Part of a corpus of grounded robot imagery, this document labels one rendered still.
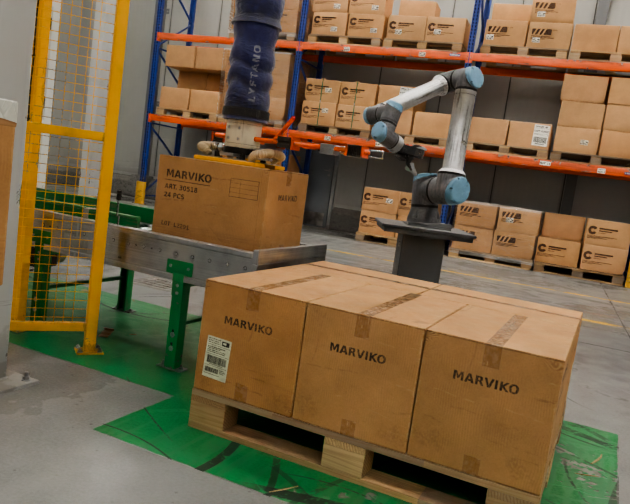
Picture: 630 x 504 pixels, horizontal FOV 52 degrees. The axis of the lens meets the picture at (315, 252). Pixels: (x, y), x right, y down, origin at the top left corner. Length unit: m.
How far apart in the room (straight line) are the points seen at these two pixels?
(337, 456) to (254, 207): 1.20
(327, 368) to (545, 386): 0.67
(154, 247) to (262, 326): 0.96
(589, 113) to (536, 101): 1.55
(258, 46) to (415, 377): 1.76
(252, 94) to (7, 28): 1.08
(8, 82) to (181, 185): 0.91
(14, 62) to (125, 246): 0.97
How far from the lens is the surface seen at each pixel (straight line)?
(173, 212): 3.14
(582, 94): 10.06
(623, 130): 10.03
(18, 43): 2.65
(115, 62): 3.09
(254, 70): 3.13
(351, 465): 2.19
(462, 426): 2.04
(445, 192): 3.49
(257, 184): 2.89
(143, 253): 3.06
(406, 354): 2.03
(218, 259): 2.82
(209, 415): 2.40
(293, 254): 3.00
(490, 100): 11.43
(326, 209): 11.86
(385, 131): 3.22
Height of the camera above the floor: 0.96
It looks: 7 degrees down
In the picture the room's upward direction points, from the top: 8 degrees clockwise
